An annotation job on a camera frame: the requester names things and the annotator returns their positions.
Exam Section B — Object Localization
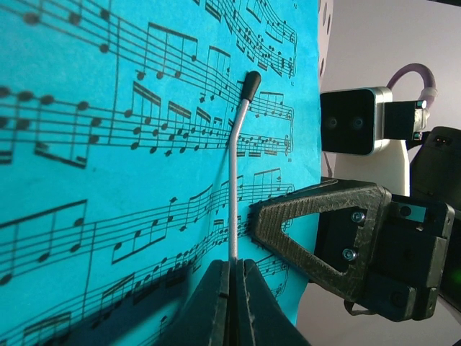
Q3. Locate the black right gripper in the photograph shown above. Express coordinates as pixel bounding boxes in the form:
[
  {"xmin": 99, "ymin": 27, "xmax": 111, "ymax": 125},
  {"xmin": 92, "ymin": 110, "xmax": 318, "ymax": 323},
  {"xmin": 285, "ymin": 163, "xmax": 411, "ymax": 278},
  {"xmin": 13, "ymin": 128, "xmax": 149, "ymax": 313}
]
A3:
[{"xmin": 249, "ymin": 179, "xmax": 455, "ymax": 321}]

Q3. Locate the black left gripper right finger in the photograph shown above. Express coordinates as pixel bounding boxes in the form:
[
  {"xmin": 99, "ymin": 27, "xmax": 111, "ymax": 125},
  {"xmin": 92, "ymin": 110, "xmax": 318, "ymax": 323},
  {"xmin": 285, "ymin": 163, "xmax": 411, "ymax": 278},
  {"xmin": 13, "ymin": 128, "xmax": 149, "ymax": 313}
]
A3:
[{"xmin": 236, "ymin": 259, "xmax": 309, "ymax": 346}]

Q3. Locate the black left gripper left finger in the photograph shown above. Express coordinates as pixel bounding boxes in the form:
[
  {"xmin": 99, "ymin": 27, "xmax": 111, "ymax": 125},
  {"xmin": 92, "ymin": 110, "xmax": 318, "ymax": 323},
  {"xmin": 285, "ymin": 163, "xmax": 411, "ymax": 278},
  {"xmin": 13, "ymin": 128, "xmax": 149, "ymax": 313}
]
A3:
[{"xmin": 156, "ymin": 259, "xmax": 230, "ymax": 346}]

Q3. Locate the blue sheet music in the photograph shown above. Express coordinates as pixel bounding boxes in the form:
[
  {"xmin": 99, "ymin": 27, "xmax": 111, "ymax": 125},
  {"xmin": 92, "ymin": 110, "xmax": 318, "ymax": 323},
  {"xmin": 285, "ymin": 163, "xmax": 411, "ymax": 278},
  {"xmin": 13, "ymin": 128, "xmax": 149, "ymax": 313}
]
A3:
[{"xmin": 1, "ymin": 1, "xmax": 307, "ymax": 345}]

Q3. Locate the white tripod music stand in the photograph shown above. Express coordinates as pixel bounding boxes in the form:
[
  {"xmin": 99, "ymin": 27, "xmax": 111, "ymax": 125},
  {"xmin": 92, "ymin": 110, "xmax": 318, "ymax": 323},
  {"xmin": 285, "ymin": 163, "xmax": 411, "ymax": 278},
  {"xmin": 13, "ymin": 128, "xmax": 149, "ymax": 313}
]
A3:
[{"xmin": 222, "ymin": 1, "xmax": 334, "ymax": 260}]

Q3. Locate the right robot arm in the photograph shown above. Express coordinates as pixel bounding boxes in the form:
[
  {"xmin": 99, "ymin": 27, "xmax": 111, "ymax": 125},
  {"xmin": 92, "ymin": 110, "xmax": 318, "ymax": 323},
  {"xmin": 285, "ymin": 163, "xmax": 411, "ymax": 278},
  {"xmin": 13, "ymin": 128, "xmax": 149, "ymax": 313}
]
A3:
[{"xmin": 249, "ymin": 178, "xmax": 455, "ymax": 322}]

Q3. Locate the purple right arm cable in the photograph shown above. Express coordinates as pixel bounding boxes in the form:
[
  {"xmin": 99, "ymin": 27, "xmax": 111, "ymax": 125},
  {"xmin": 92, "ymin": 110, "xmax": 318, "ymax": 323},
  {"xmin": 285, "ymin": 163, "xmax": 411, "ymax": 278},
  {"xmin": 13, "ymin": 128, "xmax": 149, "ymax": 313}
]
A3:
[{"xmin": 387, "ymin": 63, "xmax": 439, "ymax": 105}]

